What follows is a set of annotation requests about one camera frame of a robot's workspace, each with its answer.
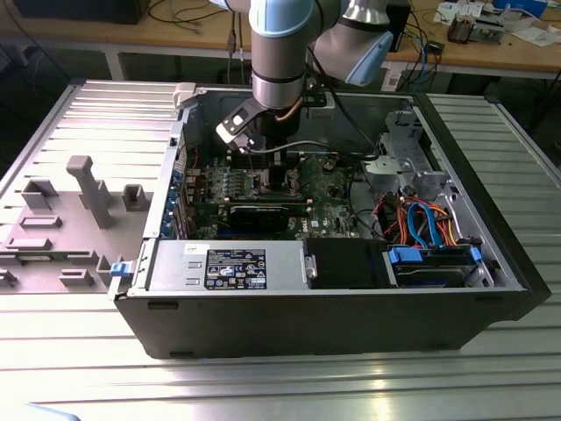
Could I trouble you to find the black graphics card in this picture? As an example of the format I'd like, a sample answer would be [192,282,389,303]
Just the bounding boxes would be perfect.
[218,203,293,234]

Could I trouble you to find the blue wire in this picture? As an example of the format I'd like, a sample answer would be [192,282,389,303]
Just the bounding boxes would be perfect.
[407,203,444,251]

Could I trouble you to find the wooden desk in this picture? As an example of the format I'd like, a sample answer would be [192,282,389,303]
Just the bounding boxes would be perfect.
[0,0,561,82]

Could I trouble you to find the grey power supply unit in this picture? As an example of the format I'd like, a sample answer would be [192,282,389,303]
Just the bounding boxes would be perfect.
[146,239,310,293]

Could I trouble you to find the green motherboard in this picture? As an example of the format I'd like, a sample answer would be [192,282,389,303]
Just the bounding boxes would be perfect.
[173,146,367,241]

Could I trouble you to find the silver metal drive cage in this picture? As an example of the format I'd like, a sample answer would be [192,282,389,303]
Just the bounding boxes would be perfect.
[361,109,461,207]

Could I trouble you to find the copper heat sink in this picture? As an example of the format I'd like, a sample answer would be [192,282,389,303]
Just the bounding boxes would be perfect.
[446,12,473,45]

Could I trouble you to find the grey parts rack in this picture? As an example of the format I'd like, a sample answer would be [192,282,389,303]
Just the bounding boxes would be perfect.
[0,155,154,295]

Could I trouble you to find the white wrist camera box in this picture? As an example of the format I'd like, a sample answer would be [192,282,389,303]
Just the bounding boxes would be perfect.
[215,98,266,154]

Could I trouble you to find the black drive bay box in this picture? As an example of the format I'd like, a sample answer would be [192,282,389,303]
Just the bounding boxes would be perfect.
[306,239,389,290]

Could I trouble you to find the orange wire bundle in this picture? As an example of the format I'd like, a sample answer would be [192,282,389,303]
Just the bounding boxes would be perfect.
[374,195,464,249]

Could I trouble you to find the hard disk in blue carrier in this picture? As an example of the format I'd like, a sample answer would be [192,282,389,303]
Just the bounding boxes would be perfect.
[385,245,483,289]

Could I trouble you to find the grey metal device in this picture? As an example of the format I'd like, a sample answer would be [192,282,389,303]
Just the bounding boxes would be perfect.
[471,17,505,45]

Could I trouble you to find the white case corner latch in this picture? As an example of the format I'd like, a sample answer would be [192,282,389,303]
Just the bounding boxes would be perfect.
[173,82,198,111]

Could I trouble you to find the white paper sheets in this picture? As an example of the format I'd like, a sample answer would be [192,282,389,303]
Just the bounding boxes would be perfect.
[510,25,561,48]
[433,0,483,23]

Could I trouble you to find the black tower box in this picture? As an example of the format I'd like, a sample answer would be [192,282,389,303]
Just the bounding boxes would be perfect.
[387,0,413,54]

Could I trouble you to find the black box on desk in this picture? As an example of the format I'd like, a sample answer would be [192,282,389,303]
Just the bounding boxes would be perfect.
[12,0,153,25]

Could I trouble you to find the CPU socket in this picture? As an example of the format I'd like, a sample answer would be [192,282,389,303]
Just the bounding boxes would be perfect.
[249,168,303,197]

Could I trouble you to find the metal socket cover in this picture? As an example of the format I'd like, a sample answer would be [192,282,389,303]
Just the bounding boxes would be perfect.
[288,153,326,195]

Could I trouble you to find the black open PC case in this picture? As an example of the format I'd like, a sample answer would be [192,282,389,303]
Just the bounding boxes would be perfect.
[107,82,552,360]

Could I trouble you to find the black RAM slot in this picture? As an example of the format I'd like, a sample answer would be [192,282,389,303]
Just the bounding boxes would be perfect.
[225,195,313,208]

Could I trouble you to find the blue flat box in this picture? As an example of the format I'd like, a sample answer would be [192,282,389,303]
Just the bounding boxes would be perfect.
[493,0,549,18]

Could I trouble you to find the black camera cable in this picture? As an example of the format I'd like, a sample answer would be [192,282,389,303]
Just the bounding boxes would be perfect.
[243,43,382,161]

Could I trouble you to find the blue hanging cable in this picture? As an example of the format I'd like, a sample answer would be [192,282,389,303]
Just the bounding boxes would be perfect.
[418,37,433,87]

